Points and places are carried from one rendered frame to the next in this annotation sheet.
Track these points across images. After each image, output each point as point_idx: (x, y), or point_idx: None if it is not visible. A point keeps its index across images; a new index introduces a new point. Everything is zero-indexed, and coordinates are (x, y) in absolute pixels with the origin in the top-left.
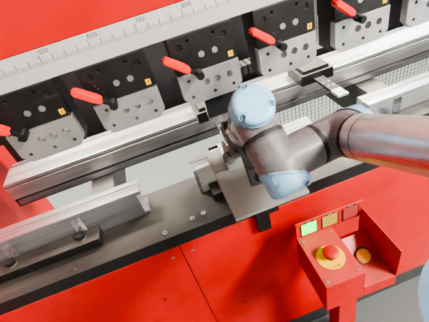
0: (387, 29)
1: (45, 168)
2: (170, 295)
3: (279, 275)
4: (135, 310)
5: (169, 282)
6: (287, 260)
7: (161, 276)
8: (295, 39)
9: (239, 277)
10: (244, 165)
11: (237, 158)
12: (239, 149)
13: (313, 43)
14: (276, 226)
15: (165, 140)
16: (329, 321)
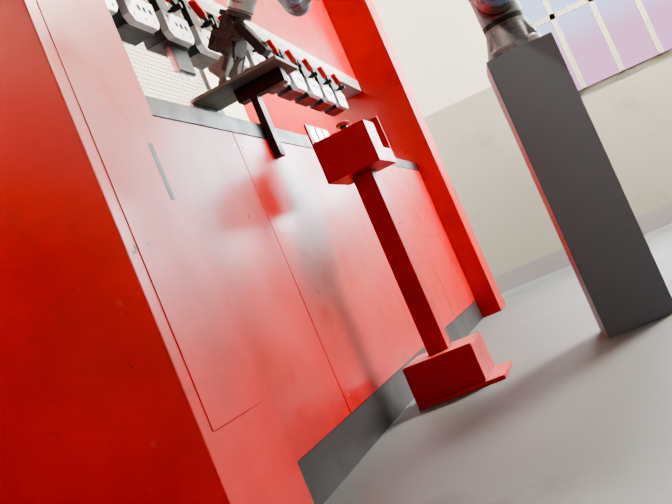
0: None
1: None
2: (251, 212)
3: (322, 258)
4: (230, 215)
5: (242, 185)
6: (316, 233)
7: (233, 168)
8: (209, 32)
9: (293, 231)
10: (250, 38)
11: (232, 64)
12: (242, 25)
13: None
14: (286, 167)
15: None
16: (402, 290)
